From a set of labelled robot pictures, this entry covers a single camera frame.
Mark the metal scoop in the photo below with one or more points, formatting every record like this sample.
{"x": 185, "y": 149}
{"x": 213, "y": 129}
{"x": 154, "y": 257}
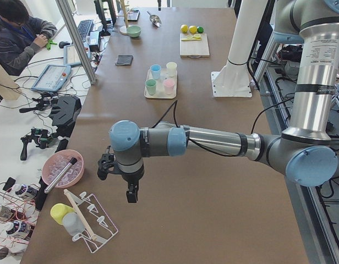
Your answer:
{"x": 155, "y": 19}

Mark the seated person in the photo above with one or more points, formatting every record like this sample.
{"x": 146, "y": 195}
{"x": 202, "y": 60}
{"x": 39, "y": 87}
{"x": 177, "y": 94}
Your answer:
{"x": 21, "y": 36}

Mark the wooden cup stand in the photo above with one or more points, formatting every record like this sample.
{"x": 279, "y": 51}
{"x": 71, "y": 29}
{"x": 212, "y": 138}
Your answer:
{"x": 124, "y": 14}

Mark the grey folded cloth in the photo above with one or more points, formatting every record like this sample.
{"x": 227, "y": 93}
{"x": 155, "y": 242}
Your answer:
{"x": 124, "y": 60}

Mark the green cup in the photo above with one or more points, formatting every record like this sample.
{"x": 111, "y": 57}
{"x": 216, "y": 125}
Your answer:
{"x": 151, "y": 86}

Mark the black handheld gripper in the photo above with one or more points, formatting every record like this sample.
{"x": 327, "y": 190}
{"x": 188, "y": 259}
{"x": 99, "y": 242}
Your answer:
{"x": 46, "y": 101}
{"x": 41, "y": 137}

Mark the black keyboard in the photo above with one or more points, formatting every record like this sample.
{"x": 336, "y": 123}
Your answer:
{"x": 84, "y": 28}

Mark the green lime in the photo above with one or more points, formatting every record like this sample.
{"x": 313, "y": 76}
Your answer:
{"x": 200, "y": 29}

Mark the cream rabbit tray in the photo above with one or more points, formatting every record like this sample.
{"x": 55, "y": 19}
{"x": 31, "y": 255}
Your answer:
{"x": 161, "y": 90}

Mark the gripper camera mount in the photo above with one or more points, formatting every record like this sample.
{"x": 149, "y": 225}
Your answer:
{"x": 105, "y": 164}

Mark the blue cup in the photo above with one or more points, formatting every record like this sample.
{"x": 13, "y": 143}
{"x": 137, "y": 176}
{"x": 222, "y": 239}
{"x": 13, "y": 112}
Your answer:
{"x": 155, "y": 71}

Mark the black plastic housing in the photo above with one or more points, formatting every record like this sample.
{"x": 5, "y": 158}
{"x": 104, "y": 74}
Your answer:
{"x": 64, "y": 114}

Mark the white wire rack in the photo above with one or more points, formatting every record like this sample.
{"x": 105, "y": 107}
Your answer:
{"x": 98, "y": 219}

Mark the aluminium frame post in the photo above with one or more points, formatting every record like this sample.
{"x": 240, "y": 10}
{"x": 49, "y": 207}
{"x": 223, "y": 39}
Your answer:
{"x": 67, "y": 16}

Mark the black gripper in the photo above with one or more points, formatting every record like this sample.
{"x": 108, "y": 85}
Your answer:
{"x": 130, "y": 180}

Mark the cream yellow cup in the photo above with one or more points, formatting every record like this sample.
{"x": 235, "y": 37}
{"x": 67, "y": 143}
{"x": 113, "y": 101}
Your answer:
{"x": 171, "y": 68}

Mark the wooden cutting board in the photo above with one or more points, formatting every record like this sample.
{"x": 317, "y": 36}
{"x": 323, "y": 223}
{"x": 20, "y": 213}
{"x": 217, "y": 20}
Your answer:
{"x": 194, "y": 49}

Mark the metal pestle in bowl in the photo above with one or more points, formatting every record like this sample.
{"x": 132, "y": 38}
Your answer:
{"x": 55, "y": 181}

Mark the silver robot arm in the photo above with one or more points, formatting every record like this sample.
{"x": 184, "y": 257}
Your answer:
{"x": 301, "y": 152}

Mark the black monitor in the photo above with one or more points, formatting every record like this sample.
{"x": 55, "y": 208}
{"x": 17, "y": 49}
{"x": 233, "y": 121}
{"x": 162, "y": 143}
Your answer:
{"x": 107, "y": 25}

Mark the yellow lemon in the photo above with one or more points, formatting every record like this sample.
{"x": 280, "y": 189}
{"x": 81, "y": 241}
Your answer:
{"x": 184, "y": 28}
{"x": 193, "y": 29}

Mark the pink cup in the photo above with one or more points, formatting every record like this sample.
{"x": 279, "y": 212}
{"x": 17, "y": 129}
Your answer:
{"x": 168, "y": 85}

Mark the blue teach pendant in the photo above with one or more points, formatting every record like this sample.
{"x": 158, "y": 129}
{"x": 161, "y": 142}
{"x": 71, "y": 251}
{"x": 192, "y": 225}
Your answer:
{"x": 70, "y": 56}
{"x": 52, "y": 78}

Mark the wooden stick on rack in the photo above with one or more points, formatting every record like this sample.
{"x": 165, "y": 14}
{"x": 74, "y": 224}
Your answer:
{"x": 70, "y": 196}

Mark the yellow plastic knife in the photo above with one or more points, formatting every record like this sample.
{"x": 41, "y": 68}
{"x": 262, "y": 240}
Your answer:
{"x": 191, "y": 39}

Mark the grey cup on rack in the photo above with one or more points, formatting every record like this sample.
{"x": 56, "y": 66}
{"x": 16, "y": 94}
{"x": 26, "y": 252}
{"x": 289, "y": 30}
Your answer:
{"x": 73, "y": 224}

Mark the yellow cup on rack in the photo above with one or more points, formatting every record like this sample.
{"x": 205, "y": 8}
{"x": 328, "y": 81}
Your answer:
{"x": 59, "y": 210}

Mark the green bowl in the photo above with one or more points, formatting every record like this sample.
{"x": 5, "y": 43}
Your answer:
{"x": 133, "y": 31}

